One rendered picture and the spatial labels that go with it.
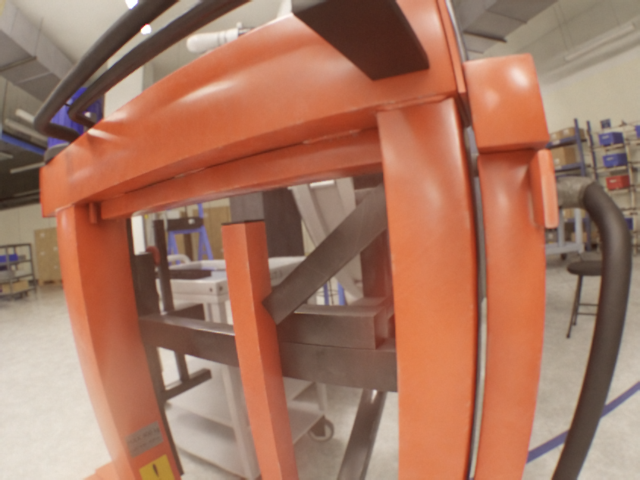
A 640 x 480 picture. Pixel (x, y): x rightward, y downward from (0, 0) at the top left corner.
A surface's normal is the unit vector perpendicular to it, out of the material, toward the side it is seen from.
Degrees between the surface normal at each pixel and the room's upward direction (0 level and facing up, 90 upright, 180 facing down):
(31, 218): 90
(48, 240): 90
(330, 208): 119
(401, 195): 90
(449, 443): 90
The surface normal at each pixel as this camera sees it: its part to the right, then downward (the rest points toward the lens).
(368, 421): -0.40, -0.67
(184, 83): -0.48, 0.08
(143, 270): 0.87, -0.06
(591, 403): -0.76, 0.04
